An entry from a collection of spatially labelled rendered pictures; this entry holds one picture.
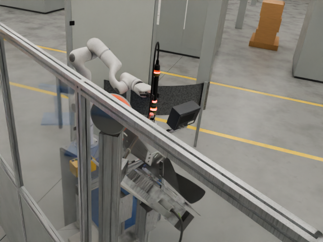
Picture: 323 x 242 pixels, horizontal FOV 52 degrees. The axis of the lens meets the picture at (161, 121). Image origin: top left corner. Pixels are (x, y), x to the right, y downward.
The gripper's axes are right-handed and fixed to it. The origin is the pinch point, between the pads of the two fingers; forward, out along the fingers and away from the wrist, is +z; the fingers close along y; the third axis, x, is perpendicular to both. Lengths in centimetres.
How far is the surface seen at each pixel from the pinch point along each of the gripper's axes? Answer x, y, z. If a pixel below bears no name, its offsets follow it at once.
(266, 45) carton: -157, -726, -348
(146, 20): -6, -139, -179
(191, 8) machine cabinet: -54, -457, -404
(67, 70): 39, 71, 30
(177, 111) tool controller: -42, -58, -33
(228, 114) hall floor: -166, -303, -143
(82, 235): -33, 74, 43
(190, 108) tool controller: -42, -72, -31
